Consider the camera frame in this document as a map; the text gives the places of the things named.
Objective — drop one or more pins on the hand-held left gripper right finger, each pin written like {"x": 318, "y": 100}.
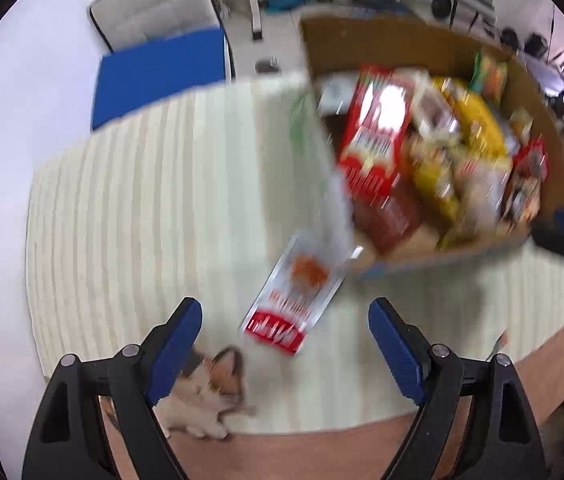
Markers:
{"x": 396, "y": 350}

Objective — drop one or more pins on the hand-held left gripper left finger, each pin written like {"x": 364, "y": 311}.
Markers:
{"x": 177, "y": 350}

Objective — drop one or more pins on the red and white snack packet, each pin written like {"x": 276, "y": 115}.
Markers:
{"x": 297, "y": 290}

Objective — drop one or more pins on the brown cardboard box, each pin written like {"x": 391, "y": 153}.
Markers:
{"x": 411, "y": 40}

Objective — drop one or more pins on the red printed snack packet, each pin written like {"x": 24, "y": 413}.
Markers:
{"x": 526, "y": 180}

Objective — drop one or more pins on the dark red snack packet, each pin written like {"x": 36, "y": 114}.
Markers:
{"x": 391, "y": 215}

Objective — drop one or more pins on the cream striped cat-print mat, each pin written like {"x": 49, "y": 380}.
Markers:
{"x": 162, "y": 210}

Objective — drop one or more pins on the large yellow snack bag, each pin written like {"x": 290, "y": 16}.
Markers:
{"x": 479, "y": 120}

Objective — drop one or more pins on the green and orange snack packet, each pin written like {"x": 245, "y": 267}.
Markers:
{"x": 490, "y": 77}

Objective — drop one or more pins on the black dumbbell weight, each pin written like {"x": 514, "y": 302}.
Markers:
{"x": 535, "y": 45}
{"x": 510, "y": 38}
{"x": 442, "y": 6}

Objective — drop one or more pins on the large red snack box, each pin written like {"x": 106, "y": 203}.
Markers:
{"x": 376, "y": 130}

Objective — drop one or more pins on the blue seat cushion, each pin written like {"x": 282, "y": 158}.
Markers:
{"x": 162, "y": 75}

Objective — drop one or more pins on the white padded chair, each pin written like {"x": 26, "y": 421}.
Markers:
{"x": 157, "y": 5}

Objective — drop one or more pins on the white stand leg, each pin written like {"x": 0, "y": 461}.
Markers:
{"x": 253, "y": 0}

